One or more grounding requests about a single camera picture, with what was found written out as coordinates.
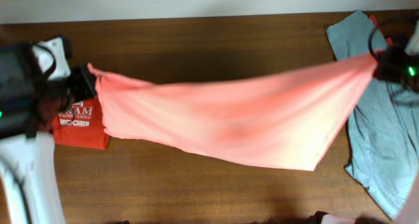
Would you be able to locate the salmon pink printed t-shirt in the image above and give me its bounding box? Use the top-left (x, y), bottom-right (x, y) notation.
top-left (92, 55), bottom-right (377, 171)

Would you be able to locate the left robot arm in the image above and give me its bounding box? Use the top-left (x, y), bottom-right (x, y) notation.
top-left (1, 36), bottom-right (96, 223)

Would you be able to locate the folded red printed t-shirt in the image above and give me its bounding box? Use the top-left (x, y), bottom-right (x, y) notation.
top-left (52, 98), bottom-right (109, 150)

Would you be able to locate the grey t-shirt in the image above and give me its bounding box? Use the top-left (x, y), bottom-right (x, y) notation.
top-left (325, 10), bottom-right (419, 220)

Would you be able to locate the red garment in pile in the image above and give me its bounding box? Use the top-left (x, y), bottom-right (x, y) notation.
top-left (369, 15), bottom-right (393, 46)

